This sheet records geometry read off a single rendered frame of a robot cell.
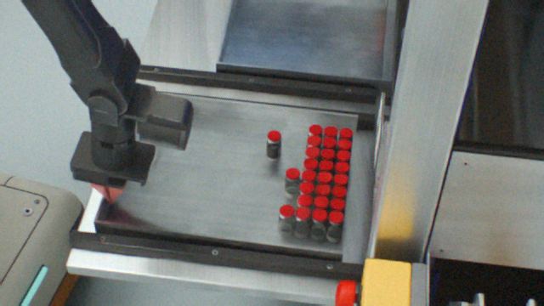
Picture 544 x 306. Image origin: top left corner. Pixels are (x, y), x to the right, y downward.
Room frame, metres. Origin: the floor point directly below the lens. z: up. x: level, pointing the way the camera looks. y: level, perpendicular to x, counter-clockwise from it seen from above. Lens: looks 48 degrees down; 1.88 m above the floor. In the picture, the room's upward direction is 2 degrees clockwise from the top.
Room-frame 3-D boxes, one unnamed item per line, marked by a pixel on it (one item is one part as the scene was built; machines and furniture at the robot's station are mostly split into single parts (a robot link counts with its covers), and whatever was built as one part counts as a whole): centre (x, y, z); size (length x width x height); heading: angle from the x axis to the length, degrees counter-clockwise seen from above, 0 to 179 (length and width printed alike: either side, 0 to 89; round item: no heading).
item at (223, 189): (0.84, 0.05, 0.90); 0.34 x 0.26 x 0.04; 83
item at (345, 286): (0.57, -0.10, 0.99); 0.04 x 0.04 x 0.04; 84
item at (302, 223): (0.82, -0.05, 0.90); 0.18 x 0.02 x 0.05; 173
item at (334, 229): (0.82, -0.10, 0.90); 0.18 x 0.02 x 0.05; 173
